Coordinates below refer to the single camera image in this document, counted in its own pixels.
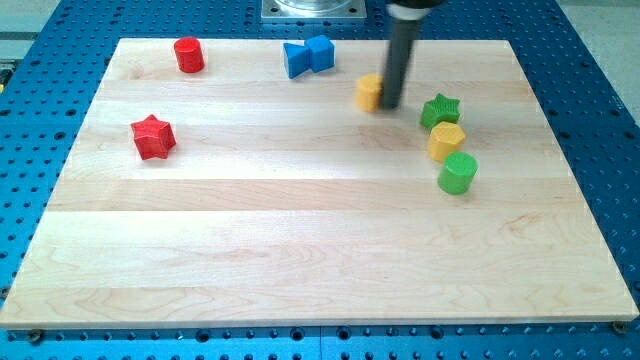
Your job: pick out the red star block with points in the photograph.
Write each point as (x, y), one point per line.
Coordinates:
(153, 138)

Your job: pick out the green star block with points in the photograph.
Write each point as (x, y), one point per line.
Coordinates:
(440, 109)

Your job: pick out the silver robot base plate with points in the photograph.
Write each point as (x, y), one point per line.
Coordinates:
(313, 9)

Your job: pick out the blue bowtie block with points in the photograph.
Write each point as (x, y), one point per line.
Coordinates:
(296, 59)

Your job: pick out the yellow cylinder block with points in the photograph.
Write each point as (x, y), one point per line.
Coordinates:
(368, 92)

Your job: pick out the blue cube block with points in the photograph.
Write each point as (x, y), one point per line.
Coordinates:
(322, 53)

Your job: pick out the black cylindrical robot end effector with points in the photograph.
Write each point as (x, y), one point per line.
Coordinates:
(406, 20)

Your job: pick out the green cylinder block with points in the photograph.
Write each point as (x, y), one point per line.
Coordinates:
(457, 173)

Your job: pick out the yellow hexagon block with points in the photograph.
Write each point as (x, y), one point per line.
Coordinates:
(444, 139)

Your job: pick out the red cylinder block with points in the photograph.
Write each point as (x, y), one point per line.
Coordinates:
(189, 54)

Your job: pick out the light wooden board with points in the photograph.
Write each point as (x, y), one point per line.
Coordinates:
(284, 204)

